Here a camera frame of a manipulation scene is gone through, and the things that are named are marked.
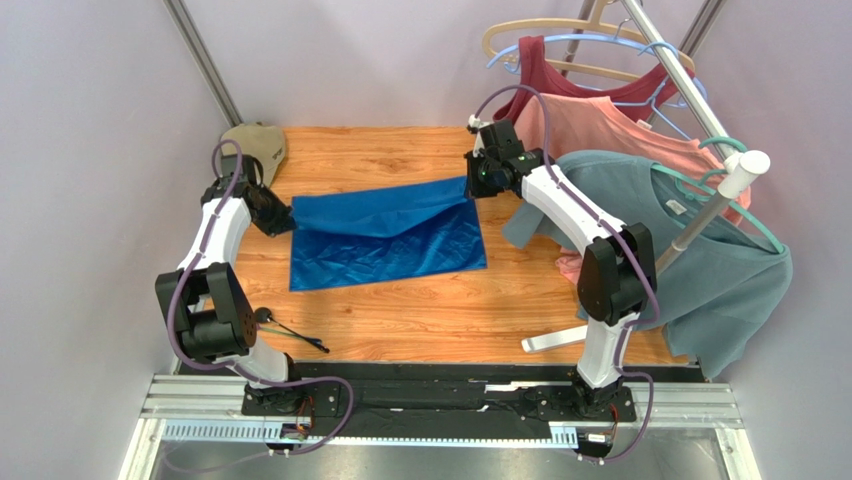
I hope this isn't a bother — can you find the blue cloth napkin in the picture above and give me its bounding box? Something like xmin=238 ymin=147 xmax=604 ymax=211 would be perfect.
xmin=289 ymin=177 xmax=487 ymax=292

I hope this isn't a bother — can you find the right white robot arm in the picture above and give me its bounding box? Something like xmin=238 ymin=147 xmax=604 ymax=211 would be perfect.
xmin=465 ymin=147 xmax=659 ymax=391

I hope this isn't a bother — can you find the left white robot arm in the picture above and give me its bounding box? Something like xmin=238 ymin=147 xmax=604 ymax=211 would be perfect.
xmin=155 ymin=154 xmax=299 ymax=388

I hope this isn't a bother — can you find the beige baseball cap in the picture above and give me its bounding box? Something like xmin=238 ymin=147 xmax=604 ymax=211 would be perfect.
xmin=220 ymin=122 xmax=287 ymax=186

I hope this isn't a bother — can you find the salmon pink t-shirt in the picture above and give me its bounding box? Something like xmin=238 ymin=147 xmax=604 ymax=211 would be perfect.
xmin=514 ymin=94 xmax=723 ymax=255

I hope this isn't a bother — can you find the maroon tank top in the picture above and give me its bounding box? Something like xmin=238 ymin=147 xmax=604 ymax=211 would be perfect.
xmin=518 ymin=36 xmax=679 ymax=121

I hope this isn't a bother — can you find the black spoon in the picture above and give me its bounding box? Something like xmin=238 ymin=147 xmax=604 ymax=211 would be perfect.
xmin=254 ymin=307 xmax=288 ymax=327

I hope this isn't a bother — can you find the black fork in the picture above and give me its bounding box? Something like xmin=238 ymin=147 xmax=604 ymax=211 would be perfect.
xmin=258 ymin=322 xmax=331 ymax=354

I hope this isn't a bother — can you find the beige wooden hanger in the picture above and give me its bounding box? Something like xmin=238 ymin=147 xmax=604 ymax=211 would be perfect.
xmin=481 ymin=1 xmax=656 ymax=89

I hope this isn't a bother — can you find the teal green hanger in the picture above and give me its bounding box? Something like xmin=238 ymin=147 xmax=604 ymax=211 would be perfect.
xmin=652 ymin=136 xmax=786 ymax=264

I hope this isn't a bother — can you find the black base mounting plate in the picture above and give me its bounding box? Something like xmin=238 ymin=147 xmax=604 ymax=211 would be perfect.
xmin=179 ymin=359 xmax=640 ymax=442

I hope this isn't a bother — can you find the light blue hanger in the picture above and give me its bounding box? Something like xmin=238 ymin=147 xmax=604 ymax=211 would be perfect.
xmin=486 ymin=33 xmax=707 ymax=137

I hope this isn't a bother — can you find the metal clothes rack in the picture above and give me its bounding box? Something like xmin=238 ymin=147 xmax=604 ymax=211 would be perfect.
xmin=521 ymin=0 xmax=772 ymax=354

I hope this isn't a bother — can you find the teal t-shirt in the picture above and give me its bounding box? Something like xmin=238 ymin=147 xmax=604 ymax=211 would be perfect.
xmin=501 ymin=149 xmax=795 ymax=381

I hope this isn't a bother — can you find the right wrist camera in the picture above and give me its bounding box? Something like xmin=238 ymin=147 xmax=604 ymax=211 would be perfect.
xmin=467 ymin=115 xmax=525 ymax=160

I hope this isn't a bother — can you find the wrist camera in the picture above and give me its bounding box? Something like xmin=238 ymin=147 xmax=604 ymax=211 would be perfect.
xmin=220 ymin=154 xmax=264 ymax=187
xmin=467 ymin=115 xmax=525 ymax=160

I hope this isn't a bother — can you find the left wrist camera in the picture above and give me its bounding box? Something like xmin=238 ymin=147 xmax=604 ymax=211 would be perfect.
xmin=220 ymin=154 xmax=264 ymax=187

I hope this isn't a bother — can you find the aluminium frame rail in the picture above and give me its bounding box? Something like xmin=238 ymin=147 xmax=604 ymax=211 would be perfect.
xmin=141 ymin=375 xmax=750 ymax=455

